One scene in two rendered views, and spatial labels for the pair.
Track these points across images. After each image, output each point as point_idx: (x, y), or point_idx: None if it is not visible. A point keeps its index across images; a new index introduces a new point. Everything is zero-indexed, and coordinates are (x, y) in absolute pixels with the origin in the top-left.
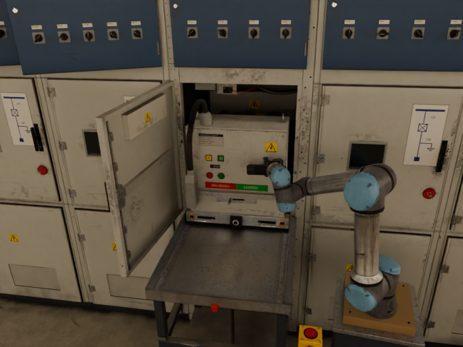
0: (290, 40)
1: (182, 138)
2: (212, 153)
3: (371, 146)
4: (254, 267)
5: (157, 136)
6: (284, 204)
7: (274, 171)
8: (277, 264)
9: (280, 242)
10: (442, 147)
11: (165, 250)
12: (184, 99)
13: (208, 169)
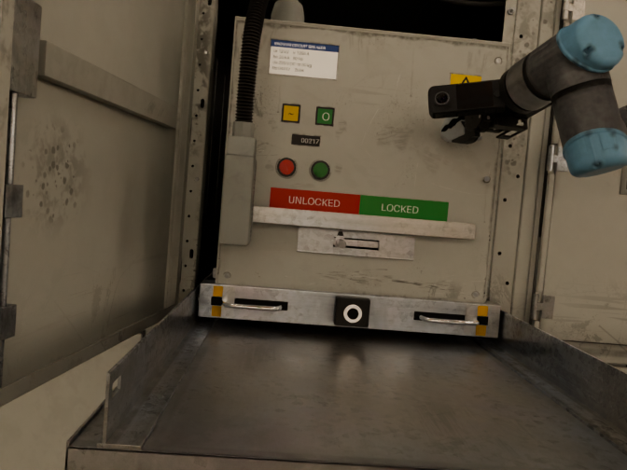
0: None
1: (206, 94)
2: (302, 102)
3: None
4: (476, 400)
5: (150, 34)
6: (608, 131)
7: (576, 21)
8: (541, 396)
9: (495, 361)
10: None
11: (156, 330)
12: None
13: (285, 147)
